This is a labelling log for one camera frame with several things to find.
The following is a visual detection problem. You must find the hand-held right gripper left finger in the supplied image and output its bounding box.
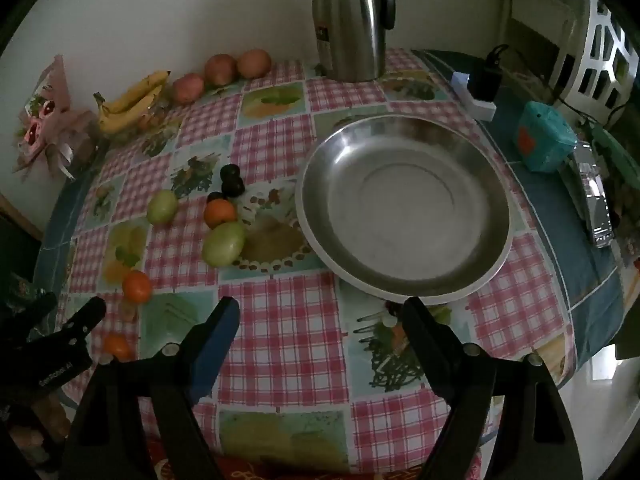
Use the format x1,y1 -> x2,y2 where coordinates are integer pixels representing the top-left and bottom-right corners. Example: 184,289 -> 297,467
60,296 -> 241,480

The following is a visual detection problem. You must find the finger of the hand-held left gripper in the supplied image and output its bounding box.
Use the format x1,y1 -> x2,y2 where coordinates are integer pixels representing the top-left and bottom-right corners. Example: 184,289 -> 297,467
0,292 -> 58,341
20,296 -> 107,361

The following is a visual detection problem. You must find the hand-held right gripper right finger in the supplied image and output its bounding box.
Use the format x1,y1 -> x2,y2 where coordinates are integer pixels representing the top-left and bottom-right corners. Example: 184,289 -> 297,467
400,297 -> 583,480

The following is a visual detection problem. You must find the orange mandarin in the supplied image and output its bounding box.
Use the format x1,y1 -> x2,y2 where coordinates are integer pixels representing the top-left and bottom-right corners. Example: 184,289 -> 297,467
204,199 -> 238,228
122,270 -> 152,303
102,332 -> 135,362

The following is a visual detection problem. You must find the large green jujube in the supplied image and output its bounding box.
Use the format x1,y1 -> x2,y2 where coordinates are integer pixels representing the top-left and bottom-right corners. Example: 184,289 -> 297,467
201,221 -> 247,267

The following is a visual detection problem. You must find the round stainless steel plate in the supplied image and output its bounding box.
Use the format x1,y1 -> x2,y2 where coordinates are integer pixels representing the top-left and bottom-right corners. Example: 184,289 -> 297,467
295,114 -> 515,305

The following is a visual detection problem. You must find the small green jujube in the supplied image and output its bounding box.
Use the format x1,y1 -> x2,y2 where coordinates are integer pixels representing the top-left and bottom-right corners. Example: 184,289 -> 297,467
146,190 -> 179,225

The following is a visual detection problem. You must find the pink checked printed tablecloth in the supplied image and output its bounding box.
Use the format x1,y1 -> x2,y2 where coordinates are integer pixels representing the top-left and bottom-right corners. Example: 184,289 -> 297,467
60,47 -> 576,476

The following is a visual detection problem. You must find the pink wrapped flower bouquet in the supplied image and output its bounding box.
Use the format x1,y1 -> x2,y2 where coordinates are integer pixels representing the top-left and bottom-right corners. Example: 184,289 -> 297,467
12,52 -> 98,181

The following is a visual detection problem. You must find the silver foil packet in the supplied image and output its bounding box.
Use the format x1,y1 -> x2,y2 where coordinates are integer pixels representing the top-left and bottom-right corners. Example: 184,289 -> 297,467
570,142 -> 615,248

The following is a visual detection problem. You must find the teal box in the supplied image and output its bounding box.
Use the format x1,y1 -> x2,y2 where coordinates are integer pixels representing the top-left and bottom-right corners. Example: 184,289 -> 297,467
517,101 -> 578,172

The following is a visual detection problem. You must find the red apple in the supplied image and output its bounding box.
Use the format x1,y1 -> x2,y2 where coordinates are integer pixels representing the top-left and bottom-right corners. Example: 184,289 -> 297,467
204,53 -> 238,87
172,73 -> 207,106
236,48 -> 273,79

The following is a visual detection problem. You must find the white power strip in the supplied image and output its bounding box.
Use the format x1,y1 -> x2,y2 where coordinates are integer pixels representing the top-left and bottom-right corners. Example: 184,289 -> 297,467
450,71 -> 497,122

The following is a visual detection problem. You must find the black charger plug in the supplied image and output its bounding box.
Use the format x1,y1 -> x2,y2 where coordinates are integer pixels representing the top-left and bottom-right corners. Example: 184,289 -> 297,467
470,45 -> 510,102

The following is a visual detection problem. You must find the stainless steel thermos jug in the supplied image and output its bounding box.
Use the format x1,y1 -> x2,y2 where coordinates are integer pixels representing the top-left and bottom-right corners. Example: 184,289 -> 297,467
311,0 -> 397,82

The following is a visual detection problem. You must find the white plastic basket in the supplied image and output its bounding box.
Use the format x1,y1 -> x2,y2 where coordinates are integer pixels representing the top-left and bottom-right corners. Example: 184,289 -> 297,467
550,0 -> 640,111

